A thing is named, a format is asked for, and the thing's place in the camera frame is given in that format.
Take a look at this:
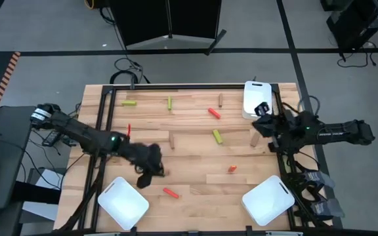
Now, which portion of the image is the white plastic bin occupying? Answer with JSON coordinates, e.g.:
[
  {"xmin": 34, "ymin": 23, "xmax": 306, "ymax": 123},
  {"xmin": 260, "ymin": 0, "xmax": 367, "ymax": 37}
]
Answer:
[
  {"xmin": 97, "ymin": 176, "xmax": 150, "ymax": 231},
  {"xmin": 242, "ymin": 81, "xmax": 273, "ymax": 120},
  {"xmin": 241, "ymin": 175, "xmax": 295, "ymax": 227}
]

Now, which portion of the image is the grey padded bracket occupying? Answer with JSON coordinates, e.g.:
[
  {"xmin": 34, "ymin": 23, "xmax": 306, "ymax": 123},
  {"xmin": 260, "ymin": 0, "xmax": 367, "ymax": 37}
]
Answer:
[
  {"xmin": 302, "ymin": 170, "xmax": 336, "ymax": 189},
  {"xmin": 310, "ymin": 198, "xmax": 346, "ymax": 219}
]

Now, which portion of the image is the black equipment rack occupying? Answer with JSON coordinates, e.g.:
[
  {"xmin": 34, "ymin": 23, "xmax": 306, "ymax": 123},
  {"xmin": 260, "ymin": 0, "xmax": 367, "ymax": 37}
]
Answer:
[{"xmin": 320, "ymin": 0, "xmax": 378, "ymax": 53}]

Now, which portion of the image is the black handheld controller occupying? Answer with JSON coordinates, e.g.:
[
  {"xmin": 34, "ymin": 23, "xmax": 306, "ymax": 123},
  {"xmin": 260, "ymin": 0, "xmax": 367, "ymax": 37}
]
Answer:
[{"xmin": 41, "ymin": 130, "xmax": 59, "ymax": 148}]

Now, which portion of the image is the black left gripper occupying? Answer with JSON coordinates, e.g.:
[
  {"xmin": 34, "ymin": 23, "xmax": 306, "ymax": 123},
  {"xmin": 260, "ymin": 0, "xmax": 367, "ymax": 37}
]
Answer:
[{"xmin": 123, "ymin": 141, "xmax": 166, "ymax": 189}]

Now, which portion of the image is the black floor cable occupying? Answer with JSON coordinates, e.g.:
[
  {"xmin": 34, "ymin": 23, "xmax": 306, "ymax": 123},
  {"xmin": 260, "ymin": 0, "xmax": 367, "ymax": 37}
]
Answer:
[
  {"xmin": 336, "ymin": 41, "xmax": 377, "ymax": 69},
  {"xmin": 98, "ymin": 6, "xmax": 151, "ymax": 85}
]

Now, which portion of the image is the black metal table frame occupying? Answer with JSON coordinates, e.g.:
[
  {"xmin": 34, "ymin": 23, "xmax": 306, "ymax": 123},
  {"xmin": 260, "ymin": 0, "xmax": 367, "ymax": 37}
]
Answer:
[{"xmin": 59, "ymin": 83, "xmax": 311, "ymax": 236}]

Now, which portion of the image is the black folding screen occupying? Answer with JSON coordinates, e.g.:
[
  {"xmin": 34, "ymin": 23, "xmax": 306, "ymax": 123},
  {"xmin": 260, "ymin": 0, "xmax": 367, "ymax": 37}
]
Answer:
[{"xmin": 109, "ymin": 0, "xmax": 228, "ymax": 56}]

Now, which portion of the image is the black side cart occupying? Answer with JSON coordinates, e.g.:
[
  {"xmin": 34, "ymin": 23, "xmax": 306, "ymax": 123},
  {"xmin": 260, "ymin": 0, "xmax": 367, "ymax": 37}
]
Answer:
[{"xmin": 0, "ymin": 105, "xmax": 37, "ymax": 210}]

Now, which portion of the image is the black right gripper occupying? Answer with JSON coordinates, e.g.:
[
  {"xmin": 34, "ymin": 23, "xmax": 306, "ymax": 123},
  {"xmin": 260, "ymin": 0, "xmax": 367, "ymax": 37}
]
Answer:
[{"xmin": 252, "ymin": 102, "xmax": 288, "ymax": 138}]

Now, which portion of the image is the white sheet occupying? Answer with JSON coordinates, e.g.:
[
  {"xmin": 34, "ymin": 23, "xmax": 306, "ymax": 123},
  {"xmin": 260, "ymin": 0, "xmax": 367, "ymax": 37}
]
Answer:
[{"xmin": 21, "ymin": 168, "xmax": 67, "ymax": 222}]

